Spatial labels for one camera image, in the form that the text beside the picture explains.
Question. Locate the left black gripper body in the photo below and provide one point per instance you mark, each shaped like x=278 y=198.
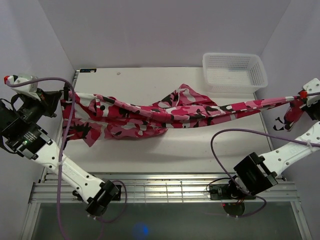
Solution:
x=32 y=109

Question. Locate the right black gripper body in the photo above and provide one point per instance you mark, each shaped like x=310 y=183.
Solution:
x=313 y=110

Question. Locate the pink camouflage trousers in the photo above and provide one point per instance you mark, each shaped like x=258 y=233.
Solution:
x=97 y=117

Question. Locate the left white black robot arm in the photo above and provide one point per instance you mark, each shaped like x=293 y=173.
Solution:
x=20 y=134

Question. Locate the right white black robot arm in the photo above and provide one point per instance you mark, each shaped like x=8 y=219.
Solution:
x=257 y=173

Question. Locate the small label sticker on table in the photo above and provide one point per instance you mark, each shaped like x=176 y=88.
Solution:
x=88 y=70

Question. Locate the white plastic mesh basket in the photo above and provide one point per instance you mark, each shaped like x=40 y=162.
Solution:
x=233 y=73

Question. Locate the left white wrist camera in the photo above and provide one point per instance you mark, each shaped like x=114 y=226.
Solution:
x=20 y=82

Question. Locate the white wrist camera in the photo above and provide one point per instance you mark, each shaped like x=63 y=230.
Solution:
x=310 y=93
x=20 y=82

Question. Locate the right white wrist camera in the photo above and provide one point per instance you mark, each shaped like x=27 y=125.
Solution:
x=310 y=93

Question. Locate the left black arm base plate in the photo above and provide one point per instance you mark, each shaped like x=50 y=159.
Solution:
x=117 y=197

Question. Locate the aluminium frame rail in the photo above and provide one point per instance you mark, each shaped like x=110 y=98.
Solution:
x=158 y=188

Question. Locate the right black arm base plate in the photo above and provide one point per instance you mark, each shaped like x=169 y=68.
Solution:
x=227 y=192

